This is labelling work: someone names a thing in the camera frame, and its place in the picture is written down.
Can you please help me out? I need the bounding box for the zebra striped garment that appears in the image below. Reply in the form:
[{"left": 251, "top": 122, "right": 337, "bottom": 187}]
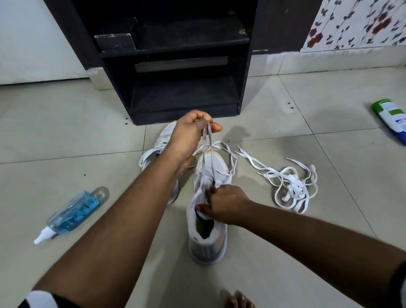
[{"left": 17, "top": 261, "right": 406, "bottom": 308}]

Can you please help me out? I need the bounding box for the person's left hand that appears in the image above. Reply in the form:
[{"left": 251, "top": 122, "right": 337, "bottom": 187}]
[{"left": 165, "top": 110, "right": 223, "bottom": 175}]

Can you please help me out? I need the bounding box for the person's right hand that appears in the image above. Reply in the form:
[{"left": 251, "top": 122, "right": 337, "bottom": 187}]
[{"left": 196, "top": 184, "right": 253, "bottom": 226}]

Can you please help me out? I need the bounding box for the green blue white bottle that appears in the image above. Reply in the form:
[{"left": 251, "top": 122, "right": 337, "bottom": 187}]
[{"left": 371, "top": 99, "right": 406, "bottom": 145}]

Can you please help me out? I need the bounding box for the white floral patterned sheet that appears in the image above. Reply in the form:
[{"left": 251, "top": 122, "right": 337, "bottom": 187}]
[{"left": 299, "top": 0, "right": 406, "bottom": 53}]

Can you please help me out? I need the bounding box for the blue transparent bottle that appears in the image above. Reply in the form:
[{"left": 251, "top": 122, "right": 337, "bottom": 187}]
[{"left": 34, "top": 186, "right": 110, "bottom": 245}]

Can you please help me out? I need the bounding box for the dark brown wooden cabinet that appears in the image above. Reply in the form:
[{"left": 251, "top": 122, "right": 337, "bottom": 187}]
[{"left": 43, "top": 0, "right": 324, "bottom": 75}]

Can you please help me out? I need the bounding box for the person's right foot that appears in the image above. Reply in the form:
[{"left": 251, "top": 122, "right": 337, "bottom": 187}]
[{"left": 224, "top": 289, "right": 256, "bottom": 308}]

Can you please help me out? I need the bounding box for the grey sneaker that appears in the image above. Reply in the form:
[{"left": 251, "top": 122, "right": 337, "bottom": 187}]
[
  {"left": 186, "top": 151, "right": 228, "bottom": 266},
  {"left": 138, "top": 120, "right": 180, "bottom": 205}
]

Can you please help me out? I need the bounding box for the person's left forearm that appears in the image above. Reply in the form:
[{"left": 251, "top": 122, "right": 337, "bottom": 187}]
[{"left": 33, "top": 149, "right": 188, "bottom": 308}]

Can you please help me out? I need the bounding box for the black open shelf box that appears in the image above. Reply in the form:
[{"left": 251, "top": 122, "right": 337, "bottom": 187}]
[{"left": 71, "top": 0, "right": 258, "bottom": 126}]

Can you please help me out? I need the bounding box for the clear plastic box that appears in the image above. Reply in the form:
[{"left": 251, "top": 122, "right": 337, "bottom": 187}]
[{"left": 94, "top": 17, "right": 139, "bottom": 52}]

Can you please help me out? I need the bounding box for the person's right forearm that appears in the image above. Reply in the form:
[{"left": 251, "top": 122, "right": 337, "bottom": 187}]
[{"left": 244, "top": 201, "right": 406, "bottom": 308}]

